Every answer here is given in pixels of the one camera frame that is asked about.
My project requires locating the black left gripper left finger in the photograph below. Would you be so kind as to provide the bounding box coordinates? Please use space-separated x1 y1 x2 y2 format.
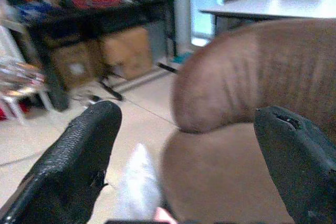
0 100 123 224

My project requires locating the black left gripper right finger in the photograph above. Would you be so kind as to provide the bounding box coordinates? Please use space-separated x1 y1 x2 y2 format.
253 106 336 224

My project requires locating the brown sofa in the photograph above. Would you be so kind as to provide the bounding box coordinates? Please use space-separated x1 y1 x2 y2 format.
160 18 336 224

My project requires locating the cardboard box with white label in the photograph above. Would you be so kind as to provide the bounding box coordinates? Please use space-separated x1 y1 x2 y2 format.
49 44 102 91

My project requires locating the white folding chair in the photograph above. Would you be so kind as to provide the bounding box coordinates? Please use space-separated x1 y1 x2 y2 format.
0 20 53 125

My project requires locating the large cardboard box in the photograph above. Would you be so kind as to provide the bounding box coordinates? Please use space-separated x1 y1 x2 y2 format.
101 27 154 80

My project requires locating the black cluttered table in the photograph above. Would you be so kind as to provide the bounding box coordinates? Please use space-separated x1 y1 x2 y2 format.
5 0 179 112

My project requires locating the white table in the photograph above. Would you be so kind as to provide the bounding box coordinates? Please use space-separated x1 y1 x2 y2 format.
198 0 336 35

